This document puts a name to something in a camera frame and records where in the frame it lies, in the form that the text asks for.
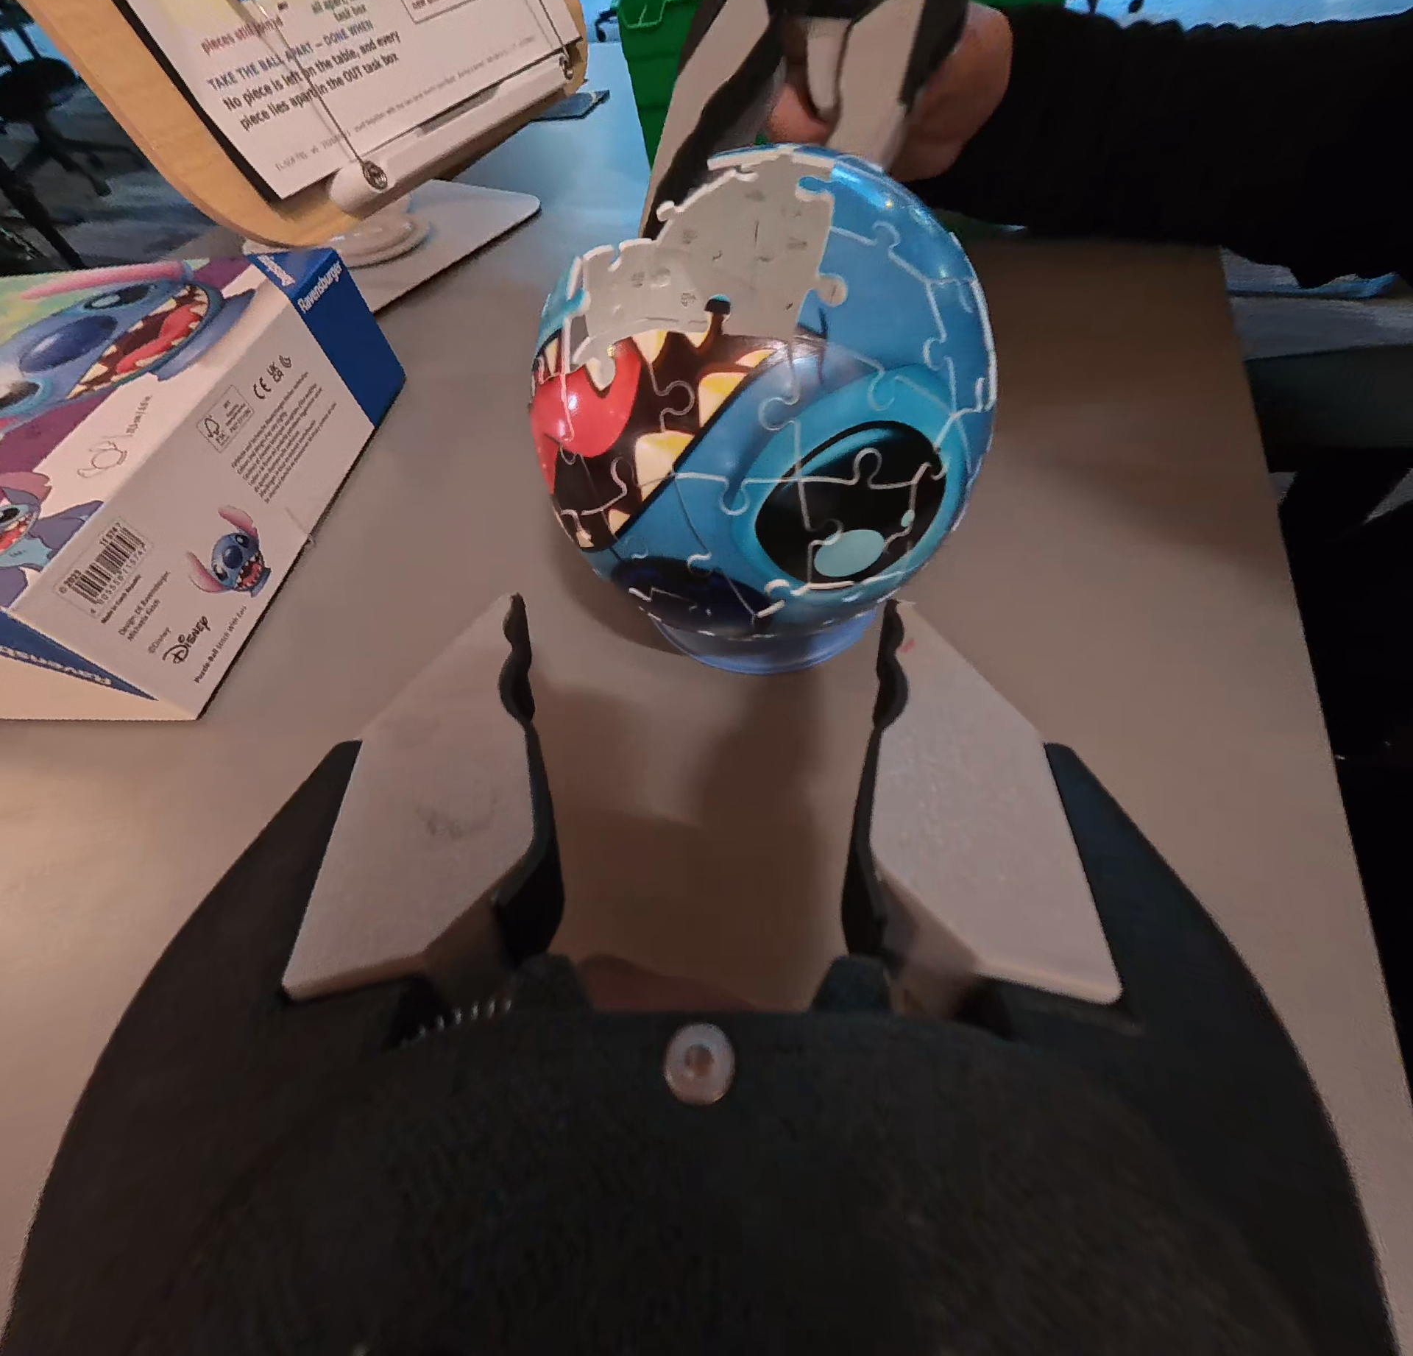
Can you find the person's right forearm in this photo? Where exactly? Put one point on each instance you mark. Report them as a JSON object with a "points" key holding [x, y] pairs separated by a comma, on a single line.
{"points": [[1215, 130]]}

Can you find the person's right hand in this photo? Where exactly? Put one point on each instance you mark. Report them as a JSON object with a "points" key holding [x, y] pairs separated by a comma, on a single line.
{"points": [[961, 86]]}

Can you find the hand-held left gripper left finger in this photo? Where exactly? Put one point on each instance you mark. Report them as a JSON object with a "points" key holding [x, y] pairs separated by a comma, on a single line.
{"points": [[420, 827]]}

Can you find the blue puzzle ball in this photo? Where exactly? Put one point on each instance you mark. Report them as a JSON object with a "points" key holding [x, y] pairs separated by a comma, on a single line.
{"points": [[795, 419]]}

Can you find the green plastic bin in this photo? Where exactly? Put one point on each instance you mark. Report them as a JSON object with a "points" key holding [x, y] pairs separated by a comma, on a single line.
{"points": [[663, 9]]}

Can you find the wooden sheet holder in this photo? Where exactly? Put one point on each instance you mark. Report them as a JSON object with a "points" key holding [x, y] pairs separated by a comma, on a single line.
{"points": [[111, 86]]}

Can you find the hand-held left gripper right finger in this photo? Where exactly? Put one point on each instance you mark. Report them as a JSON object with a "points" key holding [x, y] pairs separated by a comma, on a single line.
{"points": [[983, 827]]}

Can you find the printed puzzle box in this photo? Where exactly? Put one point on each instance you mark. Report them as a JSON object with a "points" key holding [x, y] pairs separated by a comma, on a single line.
{"points": [[199, 474]]}

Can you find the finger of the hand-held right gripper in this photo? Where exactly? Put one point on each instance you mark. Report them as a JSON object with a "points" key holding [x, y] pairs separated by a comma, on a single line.
{"points": [[888, 64], [707, 97]]}

